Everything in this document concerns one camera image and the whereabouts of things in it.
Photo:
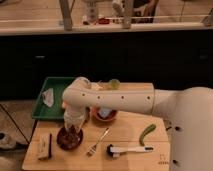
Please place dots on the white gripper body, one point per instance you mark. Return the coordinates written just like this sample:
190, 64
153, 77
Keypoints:
74, 117

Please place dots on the dark purple grapes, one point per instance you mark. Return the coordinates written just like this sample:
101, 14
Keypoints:
70, 137

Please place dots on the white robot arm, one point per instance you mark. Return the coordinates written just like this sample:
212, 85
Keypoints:
190, 112

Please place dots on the dark purple bowl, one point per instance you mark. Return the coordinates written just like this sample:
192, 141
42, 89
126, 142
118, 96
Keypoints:
68, 146

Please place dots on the orange bowl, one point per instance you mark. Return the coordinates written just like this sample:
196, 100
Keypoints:
111, 117

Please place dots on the blue white cloth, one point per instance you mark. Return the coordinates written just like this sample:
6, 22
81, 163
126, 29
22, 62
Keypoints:
104, 112

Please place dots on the crumpled white paper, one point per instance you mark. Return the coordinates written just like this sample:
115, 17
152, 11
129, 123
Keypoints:
48, 97

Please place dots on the green plastic tray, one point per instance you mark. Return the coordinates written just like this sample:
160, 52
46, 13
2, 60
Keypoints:
43, 112

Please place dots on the silver fork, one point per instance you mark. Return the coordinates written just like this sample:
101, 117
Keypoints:
93, 148

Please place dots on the white black eraser block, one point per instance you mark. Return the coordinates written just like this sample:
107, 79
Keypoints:
44, 146

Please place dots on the green round fruit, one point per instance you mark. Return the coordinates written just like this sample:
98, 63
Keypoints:
114, 84

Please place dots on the black white brush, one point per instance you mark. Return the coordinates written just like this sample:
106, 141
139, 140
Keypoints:
115, 151

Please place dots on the green chili pepper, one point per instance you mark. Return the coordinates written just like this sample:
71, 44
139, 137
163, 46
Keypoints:
146, 131

